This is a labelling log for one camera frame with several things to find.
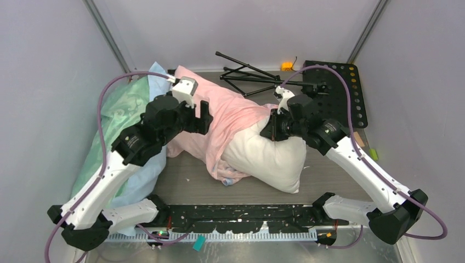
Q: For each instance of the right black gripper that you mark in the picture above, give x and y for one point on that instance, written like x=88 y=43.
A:
x=271 y=131

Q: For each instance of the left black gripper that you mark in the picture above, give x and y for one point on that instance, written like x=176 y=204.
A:
x=198 y=125

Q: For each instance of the pink pillowcase with blue script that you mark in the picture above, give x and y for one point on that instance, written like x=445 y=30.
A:
x=231 y=113

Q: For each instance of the white pillow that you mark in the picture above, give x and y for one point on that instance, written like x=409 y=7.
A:
x=276 y=163

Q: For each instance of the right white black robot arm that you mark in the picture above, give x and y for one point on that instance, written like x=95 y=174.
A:
x=393 y=208

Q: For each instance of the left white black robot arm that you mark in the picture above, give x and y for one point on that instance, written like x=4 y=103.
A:
x=85 y=221

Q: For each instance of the light blue pillow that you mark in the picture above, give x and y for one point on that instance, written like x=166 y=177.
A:
x=127 y=111

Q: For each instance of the green patterned pillow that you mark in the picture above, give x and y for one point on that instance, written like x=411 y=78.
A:
x=94 y=157

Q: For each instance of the black folding stand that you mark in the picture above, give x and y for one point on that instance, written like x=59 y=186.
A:
x=249 y=73

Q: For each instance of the black perforated metal plate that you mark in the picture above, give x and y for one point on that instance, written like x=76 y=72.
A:
x=334 y=105

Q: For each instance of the yellow small block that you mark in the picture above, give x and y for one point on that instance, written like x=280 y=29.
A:
x=289 y=65

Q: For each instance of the wooden small block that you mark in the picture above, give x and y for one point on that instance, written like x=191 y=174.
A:
x=358 y=139

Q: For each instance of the green small block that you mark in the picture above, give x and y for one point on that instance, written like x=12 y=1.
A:
x=373 y=154

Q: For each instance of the teal tape piece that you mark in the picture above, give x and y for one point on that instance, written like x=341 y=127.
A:
x=198 y=244

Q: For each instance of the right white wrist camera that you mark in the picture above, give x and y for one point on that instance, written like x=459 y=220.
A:
x=282 y=95

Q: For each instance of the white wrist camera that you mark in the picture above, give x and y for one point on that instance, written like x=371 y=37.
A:
x=184 y=91
x=282 y=95

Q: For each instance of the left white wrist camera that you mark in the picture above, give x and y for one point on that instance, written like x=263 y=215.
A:
x=184 y=91

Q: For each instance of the black paint-chipped base rail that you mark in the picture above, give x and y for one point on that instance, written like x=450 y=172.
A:
x=241 y=219

